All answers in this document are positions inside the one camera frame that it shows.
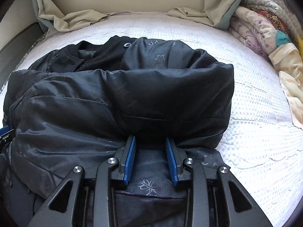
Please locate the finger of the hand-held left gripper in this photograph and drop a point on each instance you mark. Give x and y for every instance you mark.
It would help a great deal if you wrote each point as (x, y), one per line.
(5, 136)

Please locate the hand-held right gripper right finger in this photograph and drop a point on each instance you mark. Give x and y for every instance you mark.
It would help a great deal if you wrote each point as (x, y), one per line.
(171, 160)

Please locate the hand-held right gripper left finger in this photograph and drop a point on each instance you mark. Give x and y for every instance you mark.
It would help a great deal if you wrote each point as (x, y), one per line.
(130, 158)

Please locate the dark navy padded jacket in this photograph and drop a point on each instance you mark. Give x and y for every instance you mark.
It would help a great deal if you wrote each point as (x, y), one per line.
(94, 99)

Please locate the white textured mattress cover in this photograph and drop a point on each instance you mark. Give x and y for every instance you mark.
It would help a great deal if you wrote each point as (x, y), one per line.
(255, 113)

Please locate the teal curtain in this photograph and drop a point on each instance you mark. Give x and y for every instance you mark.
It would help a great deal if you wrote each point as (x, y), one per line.
(37, 9)
(233, 9)

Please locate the beige curtain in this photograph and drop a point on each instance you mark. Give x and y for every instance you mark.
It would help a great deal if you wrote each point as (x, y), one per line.
(71, 9)
(208, 4)

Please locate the cream floral quilt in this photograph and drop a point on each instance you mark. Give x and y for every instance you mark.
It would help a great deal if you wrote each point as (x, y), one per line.
(272, 45)

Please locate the grey bed frame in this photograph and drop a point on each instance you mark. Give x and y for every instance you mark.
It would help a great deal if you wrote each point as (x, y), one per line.
(16, 45)

